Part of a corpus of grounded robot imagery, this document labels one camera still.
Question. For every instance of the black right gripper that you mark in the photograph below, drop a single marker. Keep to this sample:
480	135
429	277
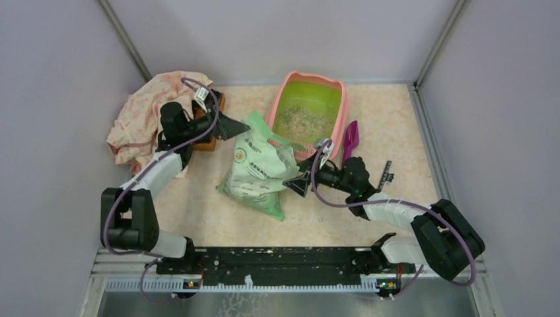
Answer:
300	183

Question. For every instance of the green cat litter bag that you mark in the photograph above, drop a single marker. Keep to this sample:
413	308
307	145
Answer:
262	161

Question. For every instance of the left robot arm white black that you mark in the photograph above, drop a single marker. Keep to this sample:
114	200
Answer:
129	223

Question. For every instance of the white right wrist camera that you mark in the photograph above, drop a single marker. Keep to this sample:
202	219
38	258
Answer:
324	147

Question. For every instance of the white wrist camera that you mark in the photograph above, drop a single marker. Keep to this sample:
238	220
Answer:
200	96
324	147

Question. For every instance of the pink green litter box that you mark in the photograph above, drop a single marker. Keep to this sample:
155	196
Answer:
307	107

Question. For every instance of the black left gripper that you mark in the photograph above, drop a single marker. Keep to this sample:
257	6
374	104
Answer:
225	127

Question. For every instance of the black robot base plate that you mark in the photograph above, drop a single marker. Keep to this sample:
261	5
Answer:
282	266

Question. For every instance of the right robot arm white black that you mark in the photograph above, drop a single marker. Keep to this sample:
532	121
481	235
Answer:
439	235

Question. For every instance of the pink floral crumpled cloth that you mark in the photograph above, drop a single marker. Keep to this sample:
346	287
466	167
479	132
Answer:
133	138

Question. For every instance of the aluminium frame rail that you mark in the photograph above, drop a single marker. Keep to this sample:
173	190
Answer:
135	271

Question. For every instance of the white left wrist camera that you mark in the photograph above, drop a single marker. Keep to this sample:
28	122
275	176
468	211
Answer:
200	96

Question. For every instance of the magenta plastic litter scoop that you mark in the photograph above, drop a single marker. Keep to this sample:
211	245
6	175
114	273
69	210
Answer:
351	140

